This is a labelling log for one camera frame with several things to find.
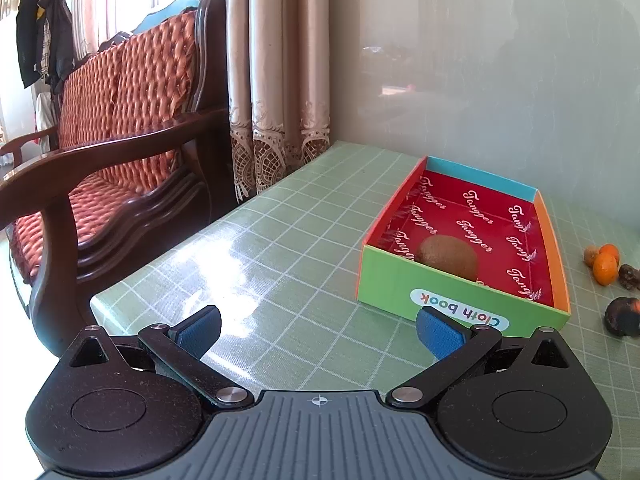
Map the white and red hanging cloth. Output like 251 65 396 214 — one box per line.
33 91 62 155

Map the sheer pink curtain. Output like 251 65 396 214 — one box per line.
70 0 132 57

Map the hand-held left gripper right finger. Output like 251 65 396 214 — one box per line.
387 306 581 406

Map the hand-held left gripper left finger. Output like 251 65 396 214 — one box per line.
59 305 256 409

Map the brown kiwi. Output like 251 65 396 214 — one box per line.
416 235 480 281

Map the wooden sofa with red cushions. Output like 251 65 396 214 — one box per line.
0 0 236 356

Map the dark brown round fruit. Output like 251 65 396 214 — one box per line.
604 297 640 338

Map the dark hanging jacket yellow trim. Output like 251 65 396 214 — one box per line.
37 0 77 95

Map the colourful cardboard box red inside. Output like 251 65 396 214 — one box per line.
354 156 572 338

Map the beige patterned curtain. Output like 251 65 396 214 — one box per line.
222 0 332 206

